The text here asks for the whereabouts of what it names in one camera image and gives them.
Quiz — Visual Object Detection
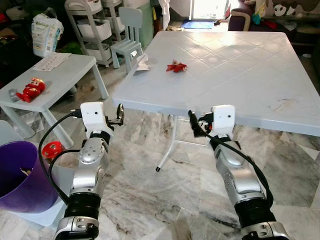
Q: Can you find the small pale blue plastic table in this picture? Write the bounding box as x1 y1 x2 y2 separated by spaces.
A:
0 53 109 149

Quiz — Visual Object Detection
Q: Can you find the red toy figure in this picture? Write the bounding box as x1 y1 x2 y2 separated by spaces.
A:
16 77 46 103

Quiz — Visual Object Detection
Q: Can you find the purple plastic rubbish bin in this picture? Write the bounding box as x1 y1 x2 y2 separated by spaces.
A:
0 141 60 214

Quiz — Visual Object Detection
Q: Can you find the large pale blue plastic table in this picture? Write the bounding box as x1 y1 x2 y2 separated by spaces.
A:
111 31 320 173

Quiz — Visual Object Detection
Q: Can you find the white crumpled paper scrap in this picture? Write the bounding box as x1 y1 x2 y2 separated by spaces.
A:
132 54 151 74

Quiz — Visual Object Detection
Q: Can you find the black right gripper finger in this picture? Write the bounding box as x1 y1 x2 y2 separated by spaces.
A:
188 110 203 137

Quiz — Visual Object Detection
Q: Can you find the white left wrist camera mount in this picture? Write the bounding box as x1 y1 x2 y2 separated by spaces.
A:
80 102 107 132

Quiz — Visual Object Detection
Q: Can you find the blue door mat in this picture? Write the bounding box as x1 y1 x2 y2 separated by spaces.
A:
181 19 215 30

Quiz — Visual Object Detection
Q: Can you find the white printed paper sheet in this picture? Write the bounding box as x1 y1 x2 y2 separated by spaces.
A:
33 53 72 71

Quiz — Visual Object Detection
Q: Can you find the dark armchair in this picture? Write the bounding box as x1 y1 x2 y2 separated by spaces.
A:
228 4 253 32

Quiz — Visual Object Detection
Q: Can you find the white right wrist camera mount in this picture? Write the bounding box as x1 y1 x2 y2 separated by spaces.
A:
211 105 236 137

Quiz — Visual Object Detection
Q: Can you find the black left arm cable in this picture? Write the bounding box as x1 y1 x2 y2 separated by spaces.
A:
38 112 84 206

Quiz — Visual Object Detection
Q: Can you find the white tiered storage trolley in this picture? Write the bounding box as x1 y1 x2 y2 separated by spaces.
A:
65 0 126 67

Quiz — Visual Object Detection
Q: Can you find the small grey object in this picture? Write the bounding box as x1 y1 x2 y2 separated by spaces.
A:
7 89 21 103

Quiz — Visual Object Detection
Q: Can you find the pale green child chair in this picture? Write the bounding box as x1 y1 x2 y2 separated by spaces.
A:
110 6 144 69

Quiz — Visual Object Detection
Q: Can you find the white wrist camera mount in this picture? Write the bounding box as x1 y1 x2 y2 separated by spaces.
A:
80 102 107 132
211 105 236 137

